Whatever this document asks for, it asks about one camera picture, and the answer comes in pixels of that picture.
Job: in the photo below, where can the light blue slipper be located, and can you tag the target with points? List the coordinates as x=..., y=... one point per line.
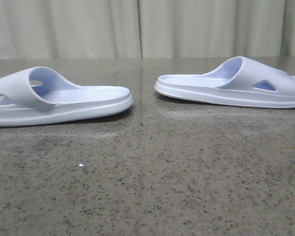
x=238, y=81
x=40, y=95

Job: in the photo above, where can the white pleated curtain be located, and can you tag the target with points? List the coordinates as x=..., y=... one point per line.
x=94, y=29

